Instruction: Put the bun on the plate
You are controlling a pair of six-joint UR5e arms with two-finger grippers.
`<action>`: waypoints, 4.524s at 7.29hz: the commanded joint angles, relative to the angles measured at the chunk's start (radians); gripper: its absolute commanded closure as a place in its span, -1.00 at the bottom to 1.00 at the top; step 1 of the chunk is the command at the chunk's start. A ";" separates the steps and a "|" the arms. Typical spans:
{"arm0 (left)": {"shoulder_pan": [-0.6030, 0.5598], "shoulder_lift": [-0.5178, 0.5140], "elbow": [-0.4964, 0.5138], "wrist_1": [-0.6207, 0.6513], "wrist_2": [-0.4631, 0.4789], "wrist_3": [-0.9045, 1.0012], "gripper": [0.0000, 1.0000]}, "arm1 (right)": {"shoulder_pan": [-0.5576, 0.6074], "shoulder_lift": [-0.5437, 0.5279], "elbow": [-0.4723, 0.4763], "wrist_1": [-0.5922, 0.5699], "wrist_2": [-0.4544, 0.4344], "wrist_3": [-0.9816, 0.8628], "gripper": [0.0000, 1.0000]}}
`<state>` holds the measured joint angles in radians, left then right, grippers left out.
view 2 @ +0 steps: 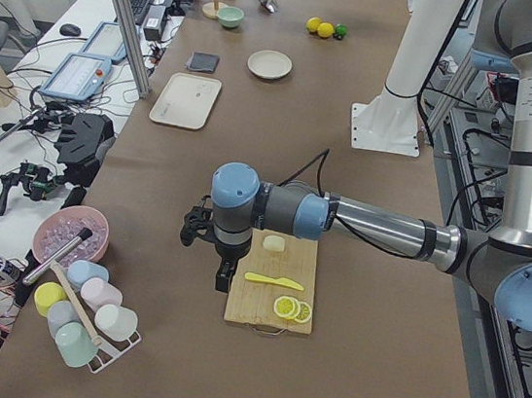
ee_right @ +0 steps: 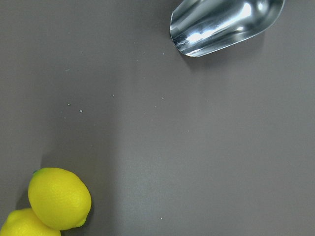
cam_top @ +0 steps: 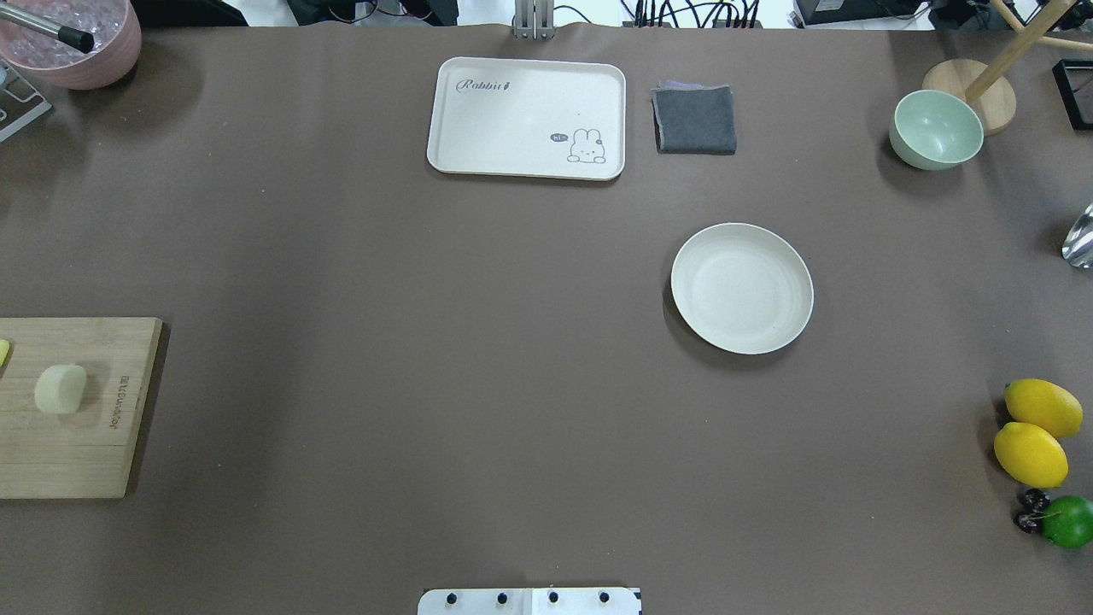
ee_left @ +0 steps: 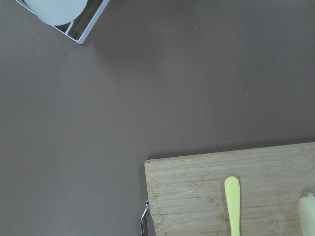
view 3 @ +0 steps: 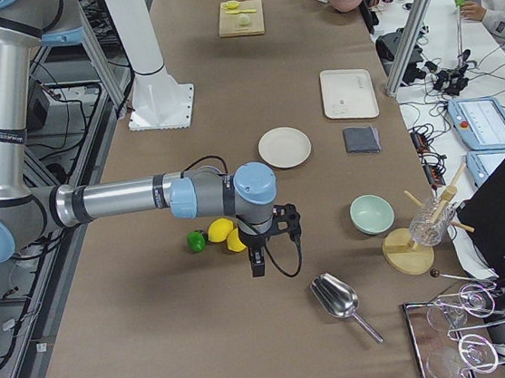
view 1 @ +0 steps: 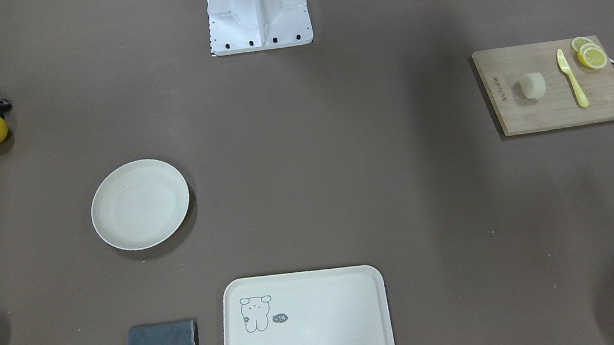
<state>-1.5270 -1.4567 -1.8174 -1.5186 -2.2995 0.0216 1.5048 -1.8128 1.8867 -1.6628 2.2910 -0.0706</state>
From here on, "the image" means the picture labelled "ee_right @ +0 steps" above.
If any yellow lemon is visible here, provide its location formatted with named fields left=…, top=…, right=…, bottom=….
left=0, top=208, right=61, bottom=236
left=28, top=168, right=92, bottom=231

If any yellow lemon lower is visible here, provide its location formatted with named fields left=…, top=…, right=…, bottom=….
left=0, top=208, right=61, bottom=236

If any yellow lemon upper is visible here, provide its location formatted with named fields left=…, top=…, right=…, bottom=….
left=28, top=168, right=92, bottom=231

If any metal scoop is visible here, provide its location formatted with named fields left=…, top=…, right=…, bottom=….
left=170, top=0, right=285, bottom=58

